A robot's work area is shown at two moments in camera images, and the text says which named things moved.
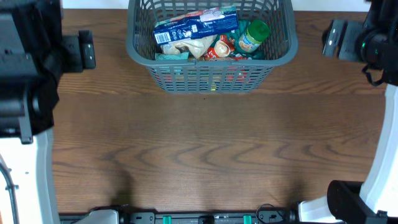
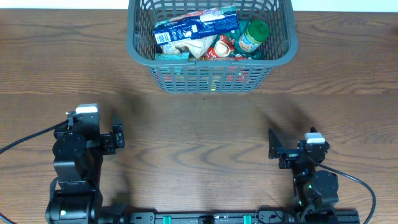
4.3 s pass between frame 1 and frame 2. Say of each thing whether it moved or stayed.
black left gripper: moved
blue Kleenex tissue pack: stayed
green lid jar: stayed
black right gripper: moved
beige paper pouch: stayed
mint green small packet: stayed
